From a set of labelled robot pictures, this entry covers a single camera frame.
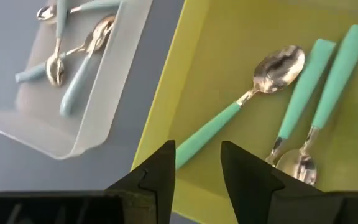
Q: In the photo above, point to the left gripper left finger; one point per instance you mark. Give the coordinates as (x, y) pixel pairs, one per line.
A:
(157, 193)

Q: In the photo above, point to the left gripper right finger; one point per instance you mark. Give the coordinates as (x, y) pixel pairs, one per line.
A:
(253, 193)

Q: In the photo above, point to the clear plastic bin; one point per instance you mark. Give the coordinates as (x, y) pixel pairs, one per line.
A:
(110, 93)

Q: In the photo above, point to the yellow plastic bin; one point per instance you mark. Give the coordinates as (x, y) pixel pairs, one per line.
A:
(228, 46)

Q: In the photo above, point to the blue-grey table mat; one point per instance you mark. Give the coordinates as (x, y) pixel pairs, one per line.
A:
(5, 174)

